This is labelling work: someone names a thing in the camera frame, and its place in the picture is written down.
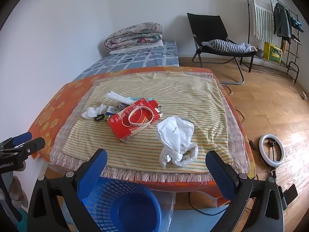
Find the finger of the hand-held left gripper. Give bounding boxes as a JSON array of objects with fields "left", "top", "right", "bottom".
[
  {"left": 0, "top": 137, "right": 46, "bottom": 161},
  {"left": 0, "top": 132, "right": 33, "bottom": 151}
]

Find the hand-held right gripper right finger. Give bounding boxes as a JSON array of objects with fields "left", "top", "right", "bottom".
[{"left": 205, "top": 150, "right": 284, "bottom": 232}]

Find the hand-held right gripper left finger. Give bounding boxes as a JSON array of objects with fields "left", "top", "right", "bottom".
[{"left": 28, "top": 148, "right": 108, "bottom": 232}]

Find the blue plastic basket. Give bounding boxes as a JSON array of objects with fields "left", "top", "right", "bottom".
[{"left": 77, "top": 177, "right": 163, "bottom": 232}]

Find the white plastic bag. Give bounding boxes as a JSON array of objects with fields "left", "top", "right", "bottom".
[{"left": 156, "top": 116, "right": 199, "bottom": 170}]

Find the white tissue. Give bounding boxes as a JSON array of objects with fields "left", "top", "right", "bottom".
[{"left": 81, "top": 104, "right": 107, "bottom": 119}]

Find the red carton box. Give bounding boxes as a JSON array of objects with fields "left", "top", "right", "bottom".
[{"left": 107, "top": 98, "right": 163, "bottom": 142}]

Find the white rubber band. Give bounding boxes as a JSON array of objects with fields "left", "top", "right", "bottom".
[{"left": 127, "top": 106, "right": 154, "bottom": 127}]

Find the pink fringed cloth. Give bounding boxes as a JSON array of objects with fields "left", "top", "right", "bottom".
[{"left": 49, "top": 71, "right": 250, "bottom": 183}]

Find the orange floral tablecloth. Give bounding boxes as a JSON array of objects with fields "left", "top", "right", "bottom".
[{"left": 28, "top": 66, "right": 256, "bottom": 209}]

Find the light blue floor mat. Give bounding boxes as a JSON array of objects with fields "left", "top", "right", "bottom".
[{"left": 159, "top": 206, "right": 233, "bottom": 232}]

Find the blue white snack wrapper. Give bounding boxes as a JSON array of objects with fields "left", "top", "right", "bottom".
[{"left": 104, "top": 103, "right": 127, "bottom": 121}]

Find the black phone holder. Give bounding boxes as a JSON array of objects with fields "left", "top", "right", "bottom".
[{"left": 278, "top": 183, "right": 298, "bottom": 211}]

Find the white tube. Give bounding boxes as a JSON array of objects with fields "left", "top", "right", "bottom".
[{"left": 106, "top": 91, "right": 137, "bottom": 105}]

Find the yellow striped towel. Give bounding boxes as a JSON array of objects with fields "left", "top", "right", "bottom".
[{"left": 62, "top": 72, "right": 234, "bottom": 175}]

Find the blue plaid bed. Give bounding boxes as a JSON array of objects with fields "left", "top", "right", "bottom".
[{"left": 72, "top": 41, "right": 180, "bottom": 81}]

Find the striped cloth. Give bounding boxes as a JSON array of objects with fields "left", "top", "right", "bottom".
[{"left": 201, "top": 39, "right": 257, "bottom": 54}]

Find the yellow box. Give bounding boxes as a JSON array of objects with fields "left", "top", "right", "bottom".
[{"left": 263, "top": 42, "right": 283, "bottom": 65}]

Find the white folded sheet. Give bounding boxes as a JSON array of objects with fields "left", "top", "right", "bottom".
[{"left": 109, "top": 41, "right": 165, "bottom": 55}]

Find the folded floral quilt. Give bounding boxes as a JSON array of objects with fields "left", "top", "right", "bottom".
[{"left": 104, "top": 22, "right": 163, "bottom": 52}]

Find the black folding chair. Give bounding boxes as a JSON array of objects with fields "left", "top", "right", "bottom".
[{"left": 187, "top": 13, "right": 257, "bottom": 85}]

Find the black clothes rack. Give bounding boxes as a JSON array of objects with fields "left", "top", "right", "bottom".
[{"left": 244, "top": 0, "right": 302, "bottom": 84}]

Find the green striped hanging towel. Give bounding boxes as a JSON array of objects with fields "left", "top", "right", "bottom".
[{"left": 249, "top": 0, "right": 274, "bottom": 43}]

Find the dark green jacket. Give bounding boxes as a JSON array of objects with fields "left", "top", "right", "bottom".
[{"left": 273, "top": 2, "right": 292, "bottom": 44}]

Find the teal garment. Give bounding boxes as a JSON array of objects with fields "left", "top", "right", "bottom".
[{"left": 289, "top": 16, "right": 304, "bottom": 32}]

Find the white ring light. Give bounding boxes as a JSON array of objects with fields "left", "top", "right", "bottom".
[{"left": 259, "top": 134, "right": 286, "bottom": 165}]

